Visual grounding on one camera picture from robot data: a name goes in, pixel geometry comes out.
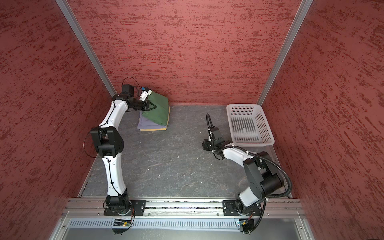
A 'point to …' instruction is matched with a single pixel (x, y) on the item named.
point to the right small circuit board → (246, 223)
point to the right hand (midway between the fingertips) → (203, 146)
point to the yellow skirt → (159, 129)
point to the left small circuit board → (120, 222)
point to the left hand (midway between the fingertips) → (154, 108)
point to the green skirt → (160, 113)
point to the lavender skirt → (144, 123)
